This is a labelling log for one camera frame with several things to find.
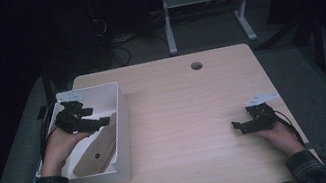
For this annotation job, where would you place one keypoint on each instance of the person's left hand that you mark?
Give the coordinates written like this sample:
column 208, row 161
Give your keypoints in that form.
column 59, row 150

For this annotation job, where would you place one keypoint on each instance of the white storage box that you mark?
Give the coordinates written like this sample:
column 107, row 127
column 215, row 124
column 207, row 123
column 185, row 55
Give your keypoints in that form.
column 120, row 129

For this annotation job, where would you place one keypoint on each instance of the black metal stand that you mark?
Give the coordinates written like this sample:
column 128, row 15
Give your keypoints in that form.
column 320, row 43
column 47, row 88

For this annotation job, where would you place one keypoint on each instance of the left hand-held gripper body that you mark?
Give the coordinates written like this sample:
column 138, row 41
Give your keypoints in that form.
column 69, row 118

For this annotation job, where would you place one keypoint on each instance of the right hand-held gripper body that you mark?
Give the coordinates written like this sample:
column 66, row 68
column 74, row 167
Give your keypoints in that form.
column 261, row 114

